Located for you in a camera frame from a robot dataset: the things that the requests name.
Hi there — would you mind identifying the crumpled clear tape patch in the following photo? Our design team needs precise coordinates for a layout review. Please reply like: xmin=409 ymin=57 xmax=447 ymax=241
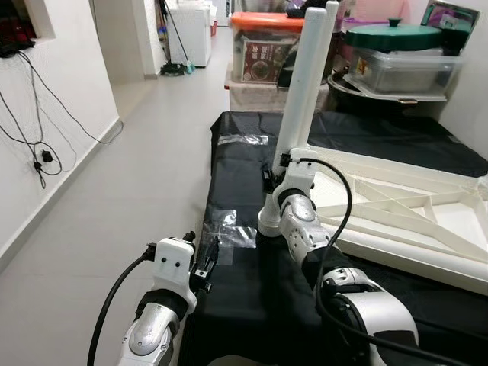
xmin=200 ymin=206 xmax=257 ymax=249

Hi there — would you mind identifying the long clear tape strip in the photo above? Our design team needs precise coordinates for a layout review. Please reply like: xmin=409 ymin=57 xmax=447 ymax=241
xmin=217 ymin=134 xmax=270 ymax=146

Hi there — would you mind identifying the beige cloth covered bench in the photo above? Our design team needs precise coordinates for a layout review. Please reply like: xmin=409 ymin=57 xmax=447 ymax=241
xmin=227 ymin=80 xmax=333 ymax=114

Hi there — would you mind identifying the black wok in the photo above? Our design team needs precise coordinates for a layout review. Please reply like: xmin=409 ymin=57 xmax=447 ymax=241
xmin=328 ymin=72 xmax=451 ymax=116

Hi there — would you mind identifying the red printed cardboard box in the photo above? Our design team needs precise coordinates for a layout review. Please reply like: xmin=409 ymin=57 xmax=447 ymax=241
xmin=235 ymin=30 xmax=298 ymax=84

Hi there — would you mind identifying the black tablecloth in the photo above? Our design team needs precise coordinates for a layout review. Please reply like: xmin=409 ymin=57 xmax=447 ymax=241
xmin=177 ymin=111 xmax=488 ymax=366

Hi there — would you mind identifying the mop with dark head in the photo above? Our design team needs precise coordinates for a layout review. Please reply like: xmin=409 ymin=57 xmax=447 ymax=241
xmin=159 ymin=0 xmax=196 ymax=78

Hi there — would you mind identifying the orange box lid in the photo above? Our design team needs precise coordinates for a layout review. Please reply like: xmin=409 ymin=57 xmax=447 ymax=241
xmin=230 ymin=11 xmax=306 ymax=34

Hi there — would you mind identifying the white box appliance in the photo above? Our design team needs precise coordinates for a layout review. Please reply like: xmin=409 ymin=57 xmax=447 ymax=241
xmin=166 ymin=0 xmax=214 ymax=69

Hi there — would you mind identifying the clear plastic storage box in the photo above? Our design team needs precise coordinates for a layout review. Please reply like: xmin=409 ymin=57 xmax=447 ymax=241
xmin=347 ymin=47 xmax=463 ymax=97

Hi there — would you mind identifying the green pot lid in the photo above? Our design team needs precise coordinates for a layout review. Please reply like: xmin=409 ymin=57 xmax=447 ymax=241
xmin=345 ymin=19 xmax=444 ymax=53

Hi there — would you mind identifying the dark printed carton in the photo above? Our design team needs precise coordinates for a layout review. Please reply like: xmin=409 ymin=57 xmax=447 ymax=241
xmin=421 ymin=0 xmax=482 ymax=36

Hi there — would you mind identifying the speckled grey right wrist camera mount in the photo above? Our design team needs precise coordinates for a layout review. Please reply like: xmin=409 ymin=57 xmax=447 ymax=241
xmin=267 ymin=151 xmax=316 ymax=204

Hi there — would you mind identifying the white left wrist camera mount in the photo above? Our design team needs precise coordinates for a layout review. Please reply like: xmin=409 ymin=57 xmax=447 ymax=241
xmin=152 ymin=238 xmax=198 ymax=307

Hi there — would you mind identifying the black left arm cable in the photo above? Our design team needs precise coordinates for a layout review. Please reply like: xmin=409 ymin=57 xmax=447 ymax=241
xmin=86 ymin=242 xmax=158 ymax=366

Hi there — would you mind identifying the thin black wall cable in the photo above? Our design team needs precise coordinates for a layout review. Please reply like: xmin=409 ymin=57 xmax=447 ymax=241
xmin=15 ymin=50 xmax=116 ymax=146

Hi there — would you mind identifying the looped black wall cable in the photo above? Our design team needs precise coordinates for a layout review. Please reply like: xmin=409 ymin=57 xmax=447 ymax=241
xmin=0 ymin=50 xmax=63 ymax=191

